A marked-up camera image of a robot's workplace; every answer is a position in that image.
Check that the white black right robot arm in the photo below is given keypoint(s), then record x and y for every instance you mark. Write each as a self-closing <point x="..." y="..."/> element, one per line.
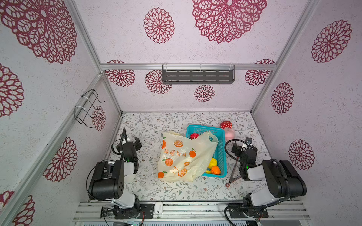
<point x="282" y="181"/>

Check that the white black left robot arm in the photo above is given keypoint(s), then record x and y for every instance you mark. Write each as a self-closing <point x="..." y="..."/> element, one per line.
<point x="107" y="183"/>

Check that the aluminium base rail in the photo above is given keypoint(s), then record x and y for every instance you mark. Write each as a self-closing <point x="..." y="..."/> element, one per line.
<point x="214" y="210"/>

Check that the metal tongs red tips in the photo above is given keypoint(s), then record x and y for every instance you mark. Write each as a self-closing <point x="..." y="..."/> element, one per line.
<point x="233" y="178"/>

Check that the red strawberry toy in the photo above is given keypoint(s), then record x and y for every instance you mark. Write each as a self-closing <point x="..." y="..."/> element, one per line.
<point x="226" y="124"/>

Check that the grey wall shelf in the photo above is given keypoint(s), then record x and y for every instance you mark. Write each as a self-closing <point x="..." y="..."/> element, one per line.
<point x="198" y="76"/>

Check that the yellow lemon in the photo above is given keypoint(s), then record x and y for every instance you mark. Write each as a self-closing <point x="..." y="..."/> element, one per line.
<point x="212" y="163"/>

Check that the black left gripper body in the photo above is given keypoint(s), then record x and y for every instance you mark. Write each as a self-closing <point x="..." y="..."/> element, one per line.
<point x="124" y="142"/>

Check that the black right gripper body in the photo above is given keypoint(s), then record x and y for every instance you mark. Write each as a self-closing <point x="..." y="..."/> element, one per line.
<point x="237" y="165"/>

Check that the small orange tangerine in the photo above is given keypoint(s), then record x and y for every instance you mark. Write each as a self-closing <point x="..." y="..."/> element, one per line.
<point x="215" y="170"/>

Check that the black wire wall rack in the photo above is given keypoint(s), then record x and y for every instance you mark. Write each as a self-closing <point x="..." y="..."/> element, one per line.
<point x="90" y="114"/>

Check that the teal plastic basket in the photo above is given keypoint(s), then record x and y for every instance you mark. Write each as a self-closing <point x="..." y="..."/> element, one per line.
<point x="219" y="154"/>

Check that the orange print plastic bag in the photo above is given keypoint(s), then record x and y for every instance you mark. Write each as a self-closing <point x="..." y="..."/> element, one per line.
<point x="183" y="158"/>

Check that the red apple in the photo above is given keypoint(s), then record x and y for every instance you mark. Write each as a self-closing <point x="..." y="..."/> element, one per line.
<point x="194" y="136"/>

